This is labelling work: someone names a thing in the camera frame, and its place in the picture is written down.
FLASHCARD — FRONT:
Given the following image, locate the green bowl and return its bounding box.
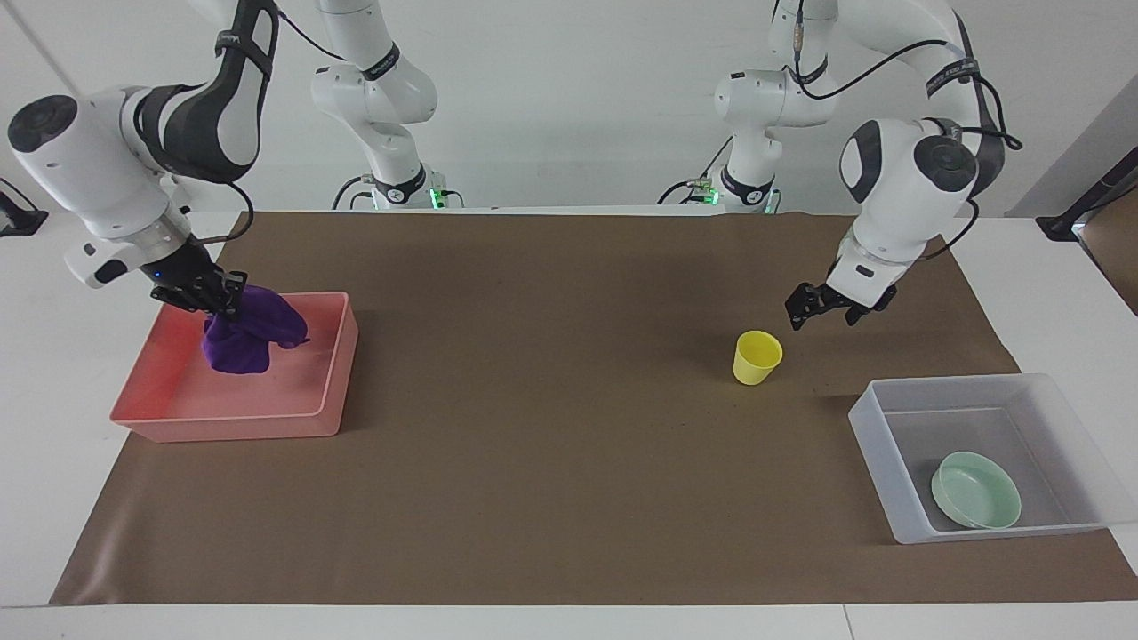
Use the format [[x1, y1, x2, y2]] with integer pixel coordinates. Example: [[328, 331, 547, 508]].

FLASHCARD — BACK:
[[930, 451, 1023, 532]]

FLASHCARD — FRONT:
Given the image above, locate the clear plastic bin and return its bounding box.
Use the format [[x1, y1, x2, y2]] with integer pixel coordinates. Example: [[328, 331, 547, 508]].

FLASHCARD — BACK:
[[847, 372, 1138, 546]]

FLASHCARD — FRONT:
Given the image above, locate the purple cloth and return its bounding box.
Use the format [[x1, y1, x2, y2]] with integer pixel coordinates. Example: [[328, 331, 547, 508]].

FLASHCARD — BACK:
[[201, 284, 311, 376]]

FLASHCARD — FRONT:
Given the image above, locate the yellow plastic cup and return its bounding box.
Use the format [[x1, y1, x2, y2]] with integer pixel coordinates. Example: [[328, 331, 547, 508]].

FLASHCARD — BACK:
[[733, 330, 785, 387]]

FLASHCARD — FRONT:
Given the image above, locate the black cable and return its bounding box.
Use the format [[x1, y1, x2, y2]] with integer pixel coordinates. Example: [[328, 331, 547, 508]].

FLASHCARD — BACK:
[[923, 199, 982, 261], [271, 4, 349, 63], [182, 180, 257, 246], [782, 0, 1024, 152], [657, 133, 741, 208], [331, 174, 376, 212]]

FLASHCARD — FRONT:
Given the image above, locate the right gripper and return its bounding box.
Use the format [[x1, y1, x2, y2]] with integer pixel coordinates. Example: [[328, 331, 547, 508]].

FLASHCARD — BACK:
[[148, 242, 250, 322]]

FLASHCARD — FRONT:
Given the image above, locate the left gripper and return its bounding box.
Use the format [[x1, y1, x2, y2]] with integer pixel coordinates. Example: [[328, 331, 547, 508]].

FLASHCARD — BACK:
[[785, 283, 898, 332]]

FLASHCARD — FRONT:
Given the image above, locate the black stand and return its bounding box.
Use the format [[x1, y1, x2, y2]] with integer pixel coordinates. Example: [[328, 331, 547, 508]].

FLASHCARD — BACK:
[[1035, 145, 1138, 243], [0, 176, 51, 238]]

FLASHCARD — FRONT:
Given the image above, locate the pink plastic bin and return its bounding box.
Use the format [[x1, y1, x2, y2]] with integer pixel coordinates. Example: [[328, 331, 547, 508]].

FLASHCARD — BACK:
[[109, 291, 360, 444]]

